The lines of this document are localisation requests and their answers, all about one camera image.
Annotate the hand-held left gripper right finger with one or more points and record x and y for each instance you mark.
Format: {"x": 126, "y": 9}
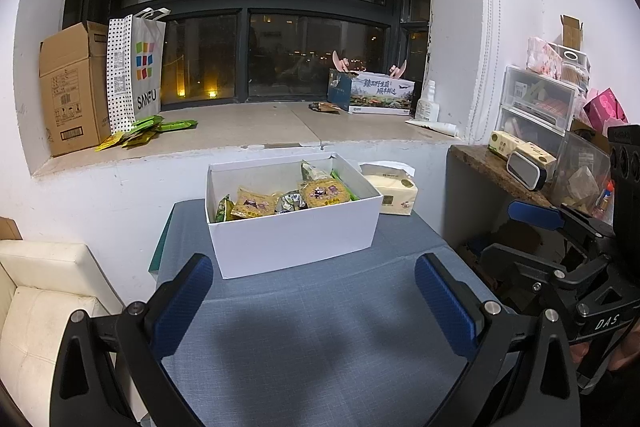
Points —
{"x": 445, "y": 307}

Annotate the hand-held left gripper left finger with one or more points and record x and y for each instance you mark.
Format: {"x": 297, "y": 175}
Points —
{"x": 180, "y": 307}

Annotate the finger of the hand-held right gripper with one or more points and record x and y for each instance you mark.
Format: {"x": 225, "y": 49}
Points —
{"x": 515, "y": 259}
{"x": 535, "y": 214}

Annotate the yellow snack packet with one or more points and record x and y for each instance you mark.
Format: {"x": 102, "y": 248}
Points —
{"x": 255, "y": 204}
{"x": 324, "y": 193}

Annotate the white cardboard box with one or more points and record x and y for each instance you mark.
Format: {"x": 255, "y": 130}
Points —
{"x": 295, "y": 237}

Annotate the silver snack packet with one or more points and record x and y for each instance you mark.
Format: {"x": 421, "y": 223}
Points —
{"x": 292, "y": 202}

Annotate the green and white snack packet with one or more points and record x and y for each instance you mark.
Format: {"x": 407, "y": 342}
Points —
{"x": 311, "y": 170}

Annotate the person's right hand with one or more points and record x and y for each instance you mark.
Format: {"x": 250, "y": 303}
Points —
{"x": 627, "y": 349}

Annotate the small glue bottle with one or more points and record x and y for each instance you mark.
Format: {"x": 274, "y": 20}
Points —
{"x": 605, "y": 202}

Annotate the clear plastic bin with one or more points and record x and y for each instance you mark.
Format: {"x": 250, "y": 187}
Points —
{"x": 580, "y": 177}

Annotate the white and black device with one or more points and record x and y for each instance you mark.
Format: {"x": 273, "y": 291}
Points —
{"x": 525, "y": 170}

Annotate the small yellow tissue pack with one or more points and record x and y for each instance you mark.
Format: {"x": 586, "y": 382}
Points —
{"x": 502, "y": 143}
{"x": 540, "y": 153}

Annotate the magenta box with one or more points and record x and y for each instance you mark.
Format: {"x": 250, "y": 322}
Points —
{"x": 605, "y": 109}

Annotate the clear plastic drawer unit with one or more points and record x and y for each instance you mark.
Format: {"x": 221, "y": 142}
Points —
{"x": 537, "y": 104}

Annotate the white cotton swab container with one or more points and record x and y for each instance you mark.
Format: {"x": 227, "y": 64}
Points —
{"x": 575, "y": 68}

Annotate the blue-grey tablecloth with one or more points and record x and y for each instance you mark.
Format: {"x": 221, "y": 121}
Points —
{"x": 310, "y": 337}

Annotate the white tube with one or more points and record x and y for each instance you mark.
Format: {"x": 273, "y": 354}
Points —
{"x": 432, "y": 126}

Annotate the white leather sofa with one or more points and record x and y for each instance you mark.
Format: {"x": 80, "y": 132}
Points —
{"x": 35, "y": 302}

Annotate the pink floral pouch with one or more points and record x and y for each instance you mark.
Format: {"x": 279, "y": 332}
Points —
{"x": 542, "y": 57}

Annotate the white plastic bottle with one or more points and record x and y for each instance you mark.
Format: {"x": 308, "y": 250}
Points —
{"x": 427, "y": 104}

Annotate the small open cardboard box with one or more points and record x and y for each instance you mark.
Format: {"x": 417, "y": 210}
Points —
{"x": 572, "y": 32}

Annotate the yellow-green snack packet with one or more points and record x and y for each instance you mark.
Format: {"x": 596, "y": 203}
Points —
{"x": 110, "y": 142}

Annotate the long green snack packet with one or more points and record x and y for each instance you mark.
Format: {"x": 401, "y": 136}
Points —
{"x": 177, "y": 125}

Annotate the brown cardboard piece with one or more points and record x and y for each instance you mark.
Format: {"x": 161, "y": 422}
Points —
{"x": 7, "y": 228}

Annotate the scenic printed box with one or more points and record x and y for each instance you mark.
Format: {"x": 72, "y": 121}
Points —
{"x": 382, "y": 94}

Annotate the pink plastic toy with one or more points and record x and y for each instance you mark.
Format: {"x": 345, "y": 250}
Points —
{"x": 398, "y": 69}
{"x": 341, "y": 61}

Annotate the dark blue gift bag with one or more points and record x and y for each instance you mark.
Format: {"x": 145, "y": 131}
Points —
{"x": 341, "y": 89}

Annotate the brown snack packet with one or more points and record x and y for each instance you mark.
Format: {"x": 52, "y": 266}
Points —
{"x": 325, "y": 107}

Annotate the white paper shopping bag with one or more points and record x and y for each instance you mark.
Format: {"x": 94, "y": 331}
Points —
{"x": 142, "y": 72}

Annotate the brown cardboard box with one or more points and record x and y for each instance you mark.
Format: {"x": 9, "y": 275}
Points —
{"x": 70, "y": 92}

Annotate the dark window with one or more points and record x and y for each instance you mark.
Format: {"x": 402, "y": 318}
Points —
{"x": 300, "y": 52}

